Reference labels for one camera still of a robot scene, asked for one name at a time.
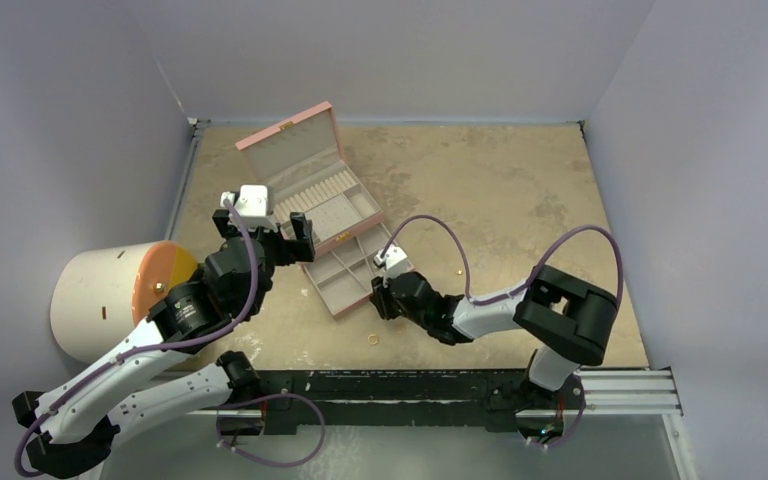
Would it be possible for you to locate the pink jewelry tray drawer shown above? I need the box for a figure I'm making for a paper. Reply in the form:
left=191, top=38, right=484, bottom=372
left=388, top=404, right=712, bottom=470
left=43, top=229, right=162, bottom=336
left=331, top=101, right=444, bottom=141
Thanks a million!
left=303, top=223, right=390, bottom=319

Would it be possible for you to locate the pink jewelry box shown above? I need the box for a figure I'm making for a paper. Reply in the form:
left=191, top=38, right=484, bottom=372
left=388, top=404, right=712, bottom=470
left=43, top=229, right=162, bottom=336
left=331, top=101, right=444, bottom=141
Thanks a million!
left=236, top=102, right=387, bottom=255

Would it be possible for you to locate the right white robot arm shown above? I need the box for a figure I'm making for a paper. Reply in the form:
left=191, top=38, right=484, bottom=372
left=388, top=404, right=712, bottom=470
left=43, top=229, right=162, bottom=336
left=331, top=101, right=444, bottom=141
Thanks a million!
left=370, top=265, right=620, bottom=407

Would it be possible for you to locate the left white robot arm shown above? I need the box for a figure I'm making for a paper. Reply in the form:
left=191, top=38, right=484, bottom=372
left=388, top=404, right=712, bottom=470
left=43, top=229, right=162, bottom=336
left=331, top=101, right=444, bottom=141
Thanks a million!
left=12, top=209, right=315, bottom=479

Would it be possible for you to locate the white cylinder orange lid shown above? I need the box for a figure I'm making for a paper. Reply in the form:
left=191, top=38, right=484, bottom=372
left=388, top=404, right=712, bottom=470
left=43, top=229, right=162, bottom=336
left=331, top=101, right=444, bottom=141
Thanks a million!
left=50, top=240, right=198, bottom=363

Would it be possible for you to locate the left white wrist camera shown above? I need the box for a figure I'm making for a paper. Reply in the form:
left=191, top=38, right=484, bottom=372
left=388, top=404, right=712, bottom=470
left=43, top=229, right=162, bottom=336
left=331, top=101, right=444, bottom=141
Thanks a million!
left=220, top=184, right=274, bottom=221

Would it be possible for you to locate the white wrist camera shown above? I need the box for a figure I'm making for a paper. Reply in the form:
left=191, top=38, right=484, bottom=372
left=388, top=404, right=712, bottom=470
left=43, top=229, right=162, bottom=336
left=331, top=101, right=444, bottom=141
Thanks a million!
left=220, top=184, right=274, bottom=221
left=373, top=245, right=411, bottom=279

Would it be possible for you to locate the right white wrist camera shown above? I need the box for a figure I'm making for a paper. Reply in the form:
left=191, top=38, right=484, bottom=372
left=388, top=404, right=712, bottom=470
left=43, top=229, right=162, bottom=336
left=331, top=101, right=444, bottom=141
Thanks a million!
left=373, top=245, right=411, bottom=279

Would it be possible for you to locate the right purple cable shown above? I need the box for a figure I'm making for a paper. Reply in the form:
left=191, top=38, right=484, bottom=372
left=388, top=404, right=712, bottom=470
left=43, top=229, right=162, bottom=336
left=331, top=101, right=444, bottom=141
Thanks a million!
left=377, top=214, right=624, bottom=306

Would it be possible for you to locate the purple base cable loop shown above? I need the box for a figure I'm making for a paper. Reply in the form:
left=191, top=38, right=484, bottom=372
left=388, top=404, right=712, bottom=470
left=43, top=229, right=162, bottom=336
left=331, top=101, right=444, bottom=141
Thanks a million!
left=216, top=393, right=327, bottom=469

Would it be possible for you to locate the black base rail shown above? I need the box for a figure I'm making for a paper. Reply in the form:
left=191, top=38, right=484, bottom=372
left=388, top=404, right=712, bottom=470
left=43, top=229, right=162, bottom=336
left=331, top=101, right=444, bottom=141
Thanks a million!
left=226, top=369, right=585, bottom=443

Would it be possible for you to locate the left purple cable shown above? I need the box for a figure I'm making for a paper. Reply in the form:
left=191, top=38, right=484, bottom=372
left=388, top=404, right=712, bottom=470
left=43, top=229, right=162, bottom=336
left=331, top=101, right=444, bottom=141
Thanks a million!
left=14, top=198, right=261, bottom=478

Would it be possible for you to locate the aluminium rail frame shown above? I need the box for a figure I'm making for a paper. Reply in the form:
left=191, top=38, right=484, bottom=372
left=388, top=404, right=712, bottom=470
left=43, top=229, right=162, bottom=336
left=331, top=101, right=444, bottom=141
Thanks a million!
left=579, top=369, right=683, bottom=416

